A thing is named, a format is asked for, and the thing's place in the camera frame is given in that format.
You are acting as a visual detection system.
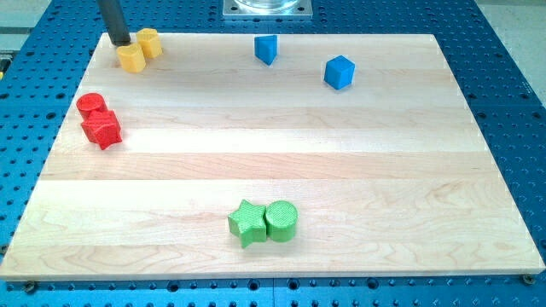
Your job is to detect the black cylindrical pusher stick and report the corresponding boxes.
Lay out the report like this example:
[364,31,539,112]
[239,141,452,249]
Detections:
[96,0,131,46]

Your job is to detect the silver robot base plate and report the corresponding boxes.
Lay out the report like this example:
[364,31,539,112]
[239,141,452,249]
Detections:
[222,0,313,20]

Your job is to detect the blue cube block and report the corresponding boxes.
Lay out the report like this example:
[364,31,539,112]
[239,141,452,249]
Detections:
[323,55,356,90]

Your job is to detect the red cylinder block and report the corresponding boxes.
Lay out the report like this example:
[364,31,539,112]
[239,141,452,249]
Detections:
[76,93,107,120]

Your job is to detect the red star block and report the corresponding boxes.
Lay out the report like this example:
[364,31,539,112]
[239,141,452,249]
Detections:
[81,110,122,150]

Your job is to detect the blue triangular prism block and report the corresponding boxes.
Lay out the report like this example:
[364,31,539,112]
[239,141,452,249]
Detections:
[254,35,278,66]

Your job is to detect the yellow pentagon block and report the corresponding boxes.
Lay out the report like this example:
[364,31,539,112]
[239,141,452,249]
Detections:
[136,28,163,59]

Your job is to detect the light wooden board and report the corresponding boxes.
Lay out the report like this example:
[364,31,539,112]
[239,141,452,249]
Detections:
[1,33,545,281]

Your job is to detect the green cylinder block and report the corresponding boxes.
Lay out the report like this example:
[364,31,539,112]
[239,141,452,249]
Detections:
[265,200,299,242]

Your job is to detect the yellow heart block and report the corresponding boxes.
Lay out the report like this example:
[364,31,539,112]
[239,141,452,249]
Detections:
[116,43,146,73]

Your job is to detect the green star block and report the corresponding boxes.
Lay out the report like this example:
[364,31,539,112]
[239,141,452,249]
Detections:
[228,200,267,248]

